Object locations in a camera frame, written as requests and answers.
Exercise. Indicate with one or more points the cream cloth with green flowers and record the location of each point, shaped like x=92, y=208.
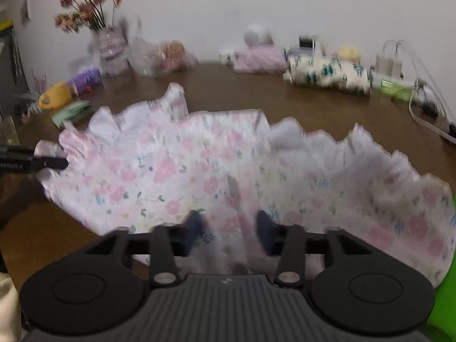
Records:
x=327, y=74

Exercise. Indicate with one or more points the person's cream clothing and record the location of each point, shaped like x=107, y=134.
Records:
x=9, y=310

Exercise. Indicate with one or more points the translucent green box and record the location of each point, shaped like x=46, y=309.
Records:
x=397, y=89

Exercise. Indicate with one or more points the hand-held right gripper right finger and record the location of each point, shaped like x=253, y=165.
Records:
x=267, y=231

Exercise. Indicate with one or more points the dark panel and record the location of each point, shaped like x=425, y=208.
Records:
x=10, y=71

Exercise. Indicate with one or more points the green packet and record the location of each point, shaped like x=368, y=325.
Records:
x=71, y=114

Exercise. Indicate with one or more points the purple tissue pack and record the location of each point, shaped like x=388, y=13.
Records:
x=86, y=80

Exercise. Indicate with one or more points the dried flower bouquet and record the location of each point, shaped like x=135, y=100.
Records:
x=67, y=19

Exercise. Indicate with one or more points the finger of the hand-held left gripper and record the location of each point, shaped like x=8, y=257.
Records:
x=51, y=164
x=17, y=150

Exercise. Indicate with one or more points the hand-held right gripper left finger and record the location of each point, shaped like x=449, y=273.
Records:
x=194, y=231

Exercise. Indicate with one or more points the clear plastic bag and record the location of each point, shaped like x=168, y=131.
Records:
x=142, y=60

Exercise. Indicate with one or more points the brown snack pack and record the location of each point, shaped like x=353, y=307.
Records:
x=172, y=54

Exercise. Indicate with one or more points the white round speaker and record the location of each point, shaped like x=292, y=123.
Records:
x=256, y=36

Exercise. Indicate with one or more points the pink speckled vase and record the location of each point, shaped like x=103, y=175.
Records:
x=110, y=53

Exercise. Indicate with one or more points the white charger block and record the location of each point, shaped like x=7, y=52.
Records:
x=383, y=64
x=395, y=65

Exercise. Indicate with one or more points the yellow mug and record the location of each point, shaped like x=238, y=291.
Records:
x=57, y=96

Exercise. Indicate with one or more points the white power strip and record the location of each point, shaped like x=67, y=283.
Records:
x=374, y=75

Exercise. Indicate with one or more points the pink folded cloth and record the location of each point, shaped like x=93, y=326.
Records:
x=260, y=60

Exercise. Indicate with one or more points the pink floral ruffled dress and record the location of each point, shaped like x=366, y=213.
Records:
x=160, y=156

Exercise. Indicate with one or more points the dried lavender sprigs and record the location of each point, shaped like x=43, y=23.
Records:
x=39, y=83

